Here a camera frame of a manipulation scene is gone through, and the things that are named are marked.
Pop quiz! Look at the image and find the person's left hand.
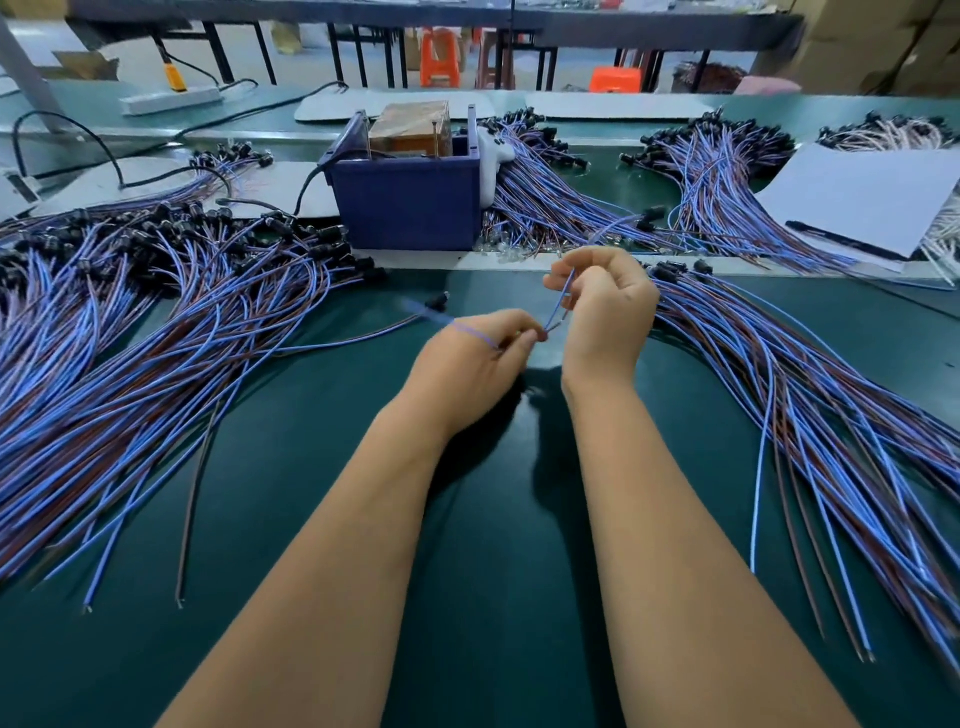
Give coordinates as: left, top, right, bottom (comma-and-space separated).
393, 307, 549, 449

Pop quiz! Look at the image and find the person's right hand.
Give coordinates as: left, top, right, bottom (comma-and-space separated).
543, 246, 662, 399

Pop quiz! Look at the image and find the blue brown plug cable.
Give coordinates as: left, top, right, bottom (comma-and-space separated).
397, 270, 579, 350

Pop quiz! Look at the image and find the blue plastic tester box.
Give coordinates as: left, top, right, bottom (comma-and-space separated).
321, 108, 485, 252

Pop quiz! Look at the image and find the pile of wired lamps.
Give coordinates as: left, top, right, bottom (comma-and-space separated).
0, 192, 452, 614
645, 258, 960, 680

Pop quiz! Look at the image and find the person's right forearm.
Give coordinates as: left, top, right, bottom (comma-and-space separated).
562, 382, 860, 728

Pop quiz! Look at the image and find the person's left forearm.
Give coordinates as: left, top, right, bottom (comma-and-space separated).
157, 412, 497, 728

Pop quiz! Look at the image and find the white power strip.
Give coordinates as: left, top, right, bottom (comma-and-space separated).
120, 85, 224, 117

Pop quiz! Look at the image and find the white flat mat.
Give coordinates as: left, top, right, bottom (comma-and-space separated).
525, 93, 719, 123
294, 88, 524, 125
33, 150, 339, 219

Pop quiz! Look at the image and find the orange plastic stool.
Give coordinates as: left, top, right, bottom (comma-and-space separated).
588, 66, 644, 95
418, 30, 462, 89

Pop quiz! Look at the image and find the brown cardboard block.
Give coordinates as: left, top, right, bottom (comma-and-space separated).
367, 102, 452, 159

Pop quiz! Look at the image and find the black pen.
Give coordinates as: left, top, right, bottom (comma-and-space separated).
784, 220, 909, 264

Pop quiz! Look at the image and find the pink plastic stool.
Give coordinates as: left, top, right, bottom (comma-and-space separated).
733, 76, 803, 98

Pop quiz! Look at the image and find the white paper sheet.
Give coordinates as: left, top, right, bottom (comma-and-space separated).
754, 144, 960, 261

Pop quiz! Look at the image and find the thin black stand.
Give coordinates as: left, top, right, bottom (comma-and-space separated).
504, 0, 521, 89

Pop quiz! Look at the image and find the long grey workbench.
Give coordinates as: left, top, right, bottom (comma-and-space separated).
67, 0, 804, 92

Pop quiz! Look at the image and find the stack of large cardboard boxes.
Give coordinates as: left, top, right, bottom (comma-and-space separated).
757, 0, 960, 99

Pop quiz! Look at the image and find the white plastic device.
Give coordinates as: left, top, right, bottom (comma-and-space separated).
0, 168, 39, 209

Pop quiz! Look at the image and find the open cardboard box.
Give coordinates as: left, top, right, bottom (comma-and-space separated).
37, 52, 122, 81

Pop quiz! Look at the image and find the grey metal pole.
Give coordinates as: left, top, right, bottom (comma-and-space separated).
0, 18, 65, 129

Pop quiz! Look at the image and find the loose grey wire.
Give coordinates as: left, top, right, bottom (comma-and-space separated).
175, 427, 219, 609

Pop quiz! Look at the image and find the black power cable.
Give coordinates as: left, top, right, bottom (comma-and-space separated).
12, 79, 350, 185

